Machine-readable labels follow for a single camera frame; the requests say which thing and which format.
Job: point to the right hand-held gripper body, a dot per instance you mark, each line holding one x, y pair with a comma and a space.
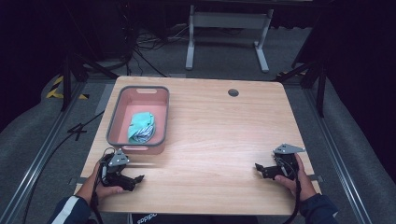
284, 163

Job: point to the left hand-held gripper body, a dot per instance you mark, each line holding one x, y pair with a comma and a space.
115, 169

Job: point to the teal patterned cloth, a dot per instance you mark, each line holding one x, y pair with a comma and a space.
141, 127

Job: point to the pink plastic basket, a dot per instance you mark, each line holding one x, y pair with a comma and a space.
138, 120

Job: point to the person's left hand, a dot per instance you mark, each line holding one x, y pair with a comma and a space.
99, 187

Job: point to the person's right hand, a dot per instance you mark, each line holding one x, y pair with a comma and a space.
299, 182

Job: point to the black tripod stand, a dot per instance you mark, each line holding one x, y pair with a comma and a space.
77, 74
311, 77

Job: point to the yellow black hazard tape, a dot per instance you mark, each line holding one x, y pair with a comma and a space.
57, 90

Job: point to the aluminium floor rail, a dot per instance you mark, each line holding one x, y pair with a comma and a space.
337, 155
37, 161

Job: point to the grey metal table frame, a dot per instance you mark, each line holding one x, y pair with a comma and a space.
229, 37

